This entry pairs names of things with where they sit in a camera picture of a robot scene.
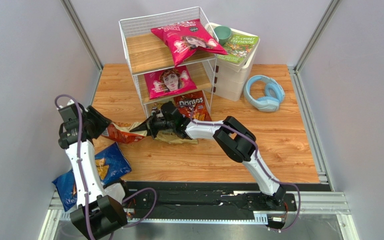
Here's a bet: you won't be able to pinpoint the tan kettle chips bag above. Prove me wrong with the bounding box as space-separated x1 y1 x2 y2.
148 98 199 145

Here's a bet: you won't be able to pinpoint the cream orange chips bag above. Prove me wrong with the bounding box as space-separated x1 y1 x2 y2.
101 122 147 144

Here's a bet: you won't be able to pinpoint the red Doritos bag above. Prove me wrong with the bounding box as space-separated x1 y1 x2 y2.
173 90 212 122

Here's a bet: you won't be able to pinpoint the pink Real chips bag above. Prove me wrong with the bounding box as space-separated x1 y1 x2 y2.
150 18 228 67
144 66 198 100

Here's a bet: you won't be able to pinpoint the blue Doritos bag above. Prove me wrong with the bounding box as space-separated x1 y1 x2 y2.
52 142 132 212

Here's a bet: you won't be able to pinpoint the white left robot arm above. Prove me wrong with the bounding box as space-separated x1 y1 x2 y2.
57 103 128 240

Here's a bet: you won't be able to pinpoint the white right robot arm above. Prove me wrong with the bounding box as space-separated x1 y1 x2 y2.
130 102 286 209

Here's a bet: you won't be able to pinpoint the white drawer cabinet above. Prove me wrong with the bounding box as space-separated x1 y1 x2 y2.
206 28 260 102

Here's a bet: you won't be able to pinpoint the green treehouse book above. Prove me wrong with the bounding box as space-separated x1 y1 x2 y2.
217 34 260 65

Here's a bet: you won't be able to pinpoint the green mug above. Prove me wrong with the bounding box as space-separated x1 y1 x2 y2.
214 25 233 46

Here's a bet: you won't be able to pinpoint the light blue headphones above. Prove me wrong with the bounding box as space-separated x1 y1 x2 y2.
243 75 286 112

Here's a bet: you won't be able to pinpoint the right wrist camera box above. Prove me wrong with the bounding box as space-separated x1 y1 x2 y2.
151 106 161 117

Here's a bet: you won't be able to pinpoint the white wire wooden shelf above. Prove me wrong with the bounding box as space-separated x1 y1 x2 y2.
118 6 217 117

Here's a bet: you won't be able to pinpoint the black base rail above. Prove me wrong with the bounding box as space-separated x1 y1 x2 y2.
119 180 328 222

